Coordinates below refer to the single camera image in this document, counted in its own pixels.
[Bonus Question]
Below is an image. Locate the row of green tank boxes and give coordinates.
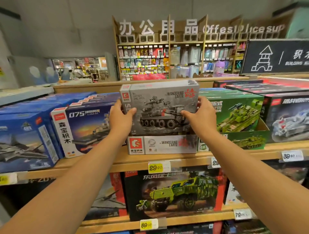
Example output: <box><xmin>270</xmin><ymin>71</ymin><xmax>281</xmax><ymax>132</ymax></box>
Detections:
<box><xmin>199</xmin><ymin>88</ymin><xmax>265</xmax><ymax>133</ymax></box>

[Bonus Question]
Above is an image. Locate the person's left forearm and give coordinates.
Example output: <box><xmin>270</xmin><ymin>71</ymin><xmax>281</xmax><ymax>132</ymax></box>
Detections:
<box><xmin>0</xmin><ymin>132</ymin><xmax>126</xmax><ymax>234</ymax></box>

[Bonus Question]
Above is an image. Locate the row of Challenger tank boxes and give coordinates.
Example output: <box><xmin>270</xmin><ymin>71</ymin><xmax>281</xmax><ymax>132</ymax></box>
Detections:
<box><xmin>212</xmin><ymin>76</ymin><xmax>309</xmax><ymax>144</ymax></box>

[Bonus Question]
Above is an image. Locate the person's left hand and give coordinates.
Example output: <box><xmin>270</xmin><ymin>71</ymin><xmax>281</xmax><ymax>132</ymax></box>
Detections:
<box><xmin>108</xmin><ymin>99</ymin><xmax>138</xmax><ymax>143</ymax></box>

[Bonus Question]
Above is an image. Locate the grey Wandering Earth box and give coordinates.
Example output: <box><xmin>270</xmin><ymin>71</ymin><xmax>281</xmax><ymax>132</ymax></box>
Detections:
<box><xmin>120</xmin><ymin>79</ymin><xmax>201</xmax><ymax>137</ymax></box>

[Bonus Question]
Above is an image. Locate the person's right hand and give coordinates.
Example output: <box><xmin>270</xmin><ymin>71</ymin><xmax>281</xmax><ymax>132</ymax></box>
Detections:
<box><xmin>181</xmin><ymin>95</ymin><xmax>219</xmax><ymax>143</ymax></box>

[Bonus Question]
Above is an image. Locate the grey display carton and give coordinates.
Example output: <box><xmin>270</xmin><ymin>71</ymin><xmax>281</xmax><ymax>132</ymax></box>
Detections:
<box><xmin>126</xmin><ymin>134</ymin><xmax>200</xmax><ymax>156</ymax></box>

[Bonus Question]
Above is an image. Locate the black hanging sign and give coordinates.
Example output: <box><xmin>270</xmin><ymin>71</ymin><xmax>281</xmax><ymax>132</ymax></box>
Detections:
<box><xmin>240</xmin><ymin>39</ymin><xmax>309</xmax><ymax>75</ymax></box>

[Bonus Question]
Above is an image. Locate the wooden shelf unit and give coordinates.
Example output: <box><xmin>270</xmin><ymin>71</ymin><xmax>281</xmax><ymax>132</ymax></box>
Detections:
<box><xmin>0</xmin><ymin>72</ymin><xmax>309</xmax><ymax>234</ymax></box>

